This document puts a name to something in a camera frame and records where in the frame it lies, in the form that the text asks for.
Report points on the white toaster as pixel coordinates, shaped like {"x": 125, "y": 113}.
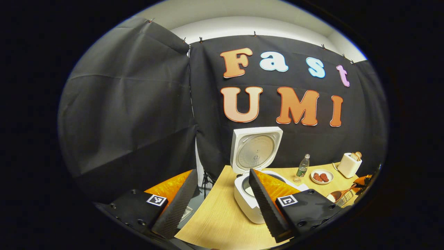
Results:
{"x": 348, "y": 166}

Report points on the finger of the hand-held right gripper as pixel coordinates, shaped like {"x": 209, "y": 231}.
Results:
{"x": 363, "y": 181}

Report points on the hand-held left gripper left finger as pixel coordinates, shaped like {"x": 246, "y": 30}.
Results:
{"x": 180, "y": 205}

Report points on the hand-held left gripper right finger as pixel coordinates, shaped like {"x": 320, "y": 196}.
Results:
{"x": 265, "y": 205}

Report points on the wooden spoon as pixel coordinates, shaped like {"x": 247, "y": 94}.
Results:
{"x": 335, "y": 196}

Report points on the red meat slice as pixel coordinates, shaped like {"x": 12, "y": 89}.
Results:
{"x": 317, "y": 177}
{"x": 324, "y": 177}

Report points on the black tripod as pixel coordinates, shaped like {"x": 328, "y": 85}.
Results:
{"x": 206, "y": 180}

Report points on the white rice cooker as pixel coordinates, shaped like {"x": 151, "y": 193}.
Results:
{"x": 255, "y": 151}

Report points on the white plate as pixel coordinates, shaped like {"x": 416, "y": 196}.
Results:
{"x": 316, "y": 181}

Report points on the toasted bread slice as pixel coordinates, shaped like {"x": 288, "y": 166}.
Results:
{"x": 354, "y": 156}
{"x": 358, "y": 154}

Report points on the clear plastic water bottle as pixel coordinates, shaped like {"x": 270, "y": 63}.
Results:
{"x": 302, "y": 168}

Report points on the black backdrop cloth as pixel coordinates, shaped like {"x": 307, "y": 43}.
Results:
{"x": 121, "y": 104}

